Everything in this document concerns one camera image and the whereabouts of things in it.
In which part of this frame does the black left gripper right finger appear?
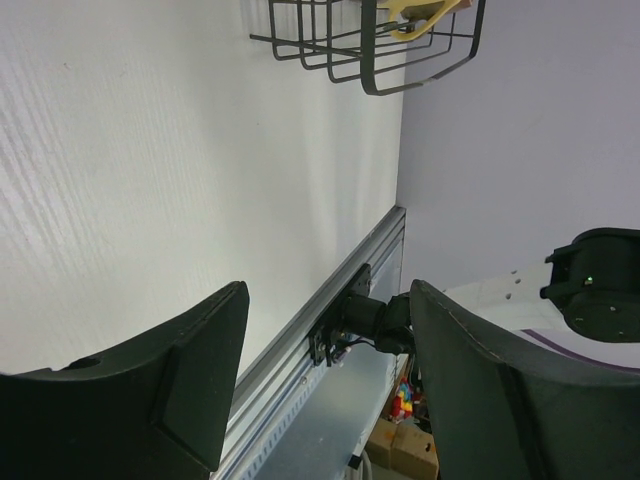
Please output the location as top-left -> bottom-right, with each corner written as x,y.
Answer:
410,280 -> 639,479

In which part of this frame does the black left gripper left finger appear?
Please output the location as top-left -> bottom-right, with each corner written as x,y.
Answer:
1,281 -> 250,479

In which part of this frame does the grey wire dish rack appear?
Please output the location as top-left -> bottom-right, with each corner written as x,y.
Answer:
250,1 -> 486,97

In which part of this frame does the yellow ceramic mug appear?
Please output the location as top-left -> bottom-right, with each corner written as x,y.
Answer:
377,0 -> 470,42

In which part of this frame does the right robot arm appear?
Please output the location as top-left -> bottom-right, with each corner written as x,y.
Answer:
339,227 -> 639,376

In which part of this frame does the cardboard box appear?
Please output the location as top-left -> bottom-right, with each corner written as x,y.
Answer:
365,418 -> 440,479

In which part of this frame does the perforated cable duct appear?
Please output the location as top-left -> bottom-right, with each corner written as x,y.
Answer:
227,366 -> 327,479

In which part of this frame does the aluminium mounting rail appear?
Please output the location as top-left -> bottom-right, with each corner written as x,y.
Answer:
211,207 -> 405,479

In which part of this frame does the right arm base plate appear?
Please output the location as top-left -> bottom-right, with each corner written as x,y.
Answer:
307,263 -> 371,367

